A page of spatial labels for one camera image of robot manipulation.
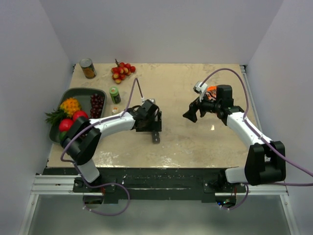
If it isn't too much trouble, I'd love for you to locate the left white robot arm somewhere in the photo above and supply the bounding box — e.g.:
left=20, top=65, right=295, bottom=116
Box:
left=60, top=99, right=162, bottom=192

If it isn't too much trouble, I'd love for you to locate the dark purple grape bunch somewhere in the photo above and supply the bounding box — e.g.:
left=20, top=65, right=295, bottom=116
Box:
left=90, top=94, right=105, bottom=118

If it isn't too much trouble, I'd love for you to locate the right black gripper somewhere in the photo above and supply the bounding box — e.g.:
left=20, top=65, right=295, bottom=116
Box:
left=183, top=90, right=221, bottom=123

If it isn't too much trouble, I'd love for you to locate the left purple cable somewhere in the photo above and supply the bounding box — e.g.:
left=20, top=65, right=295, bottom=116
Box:
left=60, top=77, right=145, bottom=216

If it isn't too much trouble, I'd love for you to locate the green toy lime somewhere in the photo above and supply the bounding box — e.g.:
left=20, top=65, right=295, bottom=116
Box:
left=59, top=131, right=67, bottom=141

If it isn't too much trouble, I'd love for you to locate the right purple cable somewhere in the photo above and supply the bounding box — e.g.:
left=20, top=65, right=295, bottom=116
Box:
left=202, top=68, right=313, bottom=211

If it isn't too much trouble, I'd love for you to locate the tin food can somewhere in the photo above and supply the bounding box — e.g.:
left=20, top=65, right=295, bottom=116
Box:
left=79, top=58, right=96, bottom=79

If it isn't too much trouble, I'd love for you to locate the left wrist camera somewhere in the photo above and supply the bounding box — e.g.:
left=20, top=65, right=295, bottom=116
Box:
left=141, top=97, right=156, bottom=104

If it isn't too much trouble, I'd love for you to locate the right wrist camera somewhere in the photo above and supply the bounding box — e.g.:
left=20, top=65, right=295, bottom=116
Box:
left=193, top=81, right=208, bottom=102

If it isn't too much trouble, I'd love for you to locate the green lid bottle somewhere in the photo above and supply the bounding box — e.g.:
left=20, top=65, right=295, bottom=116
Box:
left=109, top=86, right=121, bottom=104

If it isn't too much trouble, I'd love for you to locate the red toy fruit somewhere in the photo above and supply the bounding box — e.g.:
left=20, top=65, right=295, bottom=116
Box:
left=59, top=118, right=74, bottom=132

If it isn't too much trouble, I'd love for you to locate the red cherry bunch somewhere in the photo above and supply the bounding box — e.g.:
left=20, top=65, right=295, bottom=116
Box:
left=111, top=59, right=136, bottom=84

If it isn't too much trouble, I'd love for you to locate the purple cable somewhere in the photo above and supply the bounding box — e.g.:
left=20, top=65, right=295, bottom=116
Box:
left=202, top=68, right=313, bottom=211
left=60, top=77, right=145, bottom=216

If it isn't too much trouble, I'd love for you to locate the orange cardboard box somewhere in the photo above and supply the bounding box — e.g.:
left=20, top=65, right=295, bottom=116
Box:
left=206, top=86, right=217, bottom=100

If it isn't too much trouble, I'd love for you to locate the grey weekly pill organizer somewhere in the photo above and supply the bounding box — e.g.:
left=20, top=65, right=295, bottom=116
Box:
left=151, top=111, right=160, bottom=144

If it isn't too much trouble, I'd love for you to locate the red toy apple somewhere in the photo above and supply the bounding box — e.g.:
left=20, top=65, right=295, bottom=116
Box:
left=72, top=111, right=89, bottom=122

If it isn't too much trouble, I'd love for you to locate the dark grey tray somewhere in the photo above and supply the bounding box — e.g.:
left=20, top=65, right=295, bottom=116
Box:
left=49, top=88, right=107, bottom=144

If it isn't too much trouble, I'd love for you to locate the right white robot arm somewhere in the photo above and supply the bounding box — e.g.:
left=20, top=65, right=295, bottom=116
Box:
left=183, top=82, right=286, bottom=192

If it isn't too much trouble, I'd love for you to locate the toy pineapple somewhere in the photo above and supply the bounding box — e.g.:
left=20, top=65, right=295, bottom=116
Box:
left=45, top=97, right=82, bottom=125

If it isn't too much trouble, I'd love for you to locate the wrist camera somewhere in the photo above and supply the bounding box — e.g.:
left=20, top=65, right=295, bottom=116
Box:
left=193, top=81, right=208, bottom=102
left=141, top=97, right=156, bottom=104

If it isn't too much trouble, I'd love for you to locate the black base frame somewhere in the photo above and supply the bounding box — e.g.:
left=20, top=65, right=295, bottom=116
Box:
left=43, top=167, right=246, bottom=204

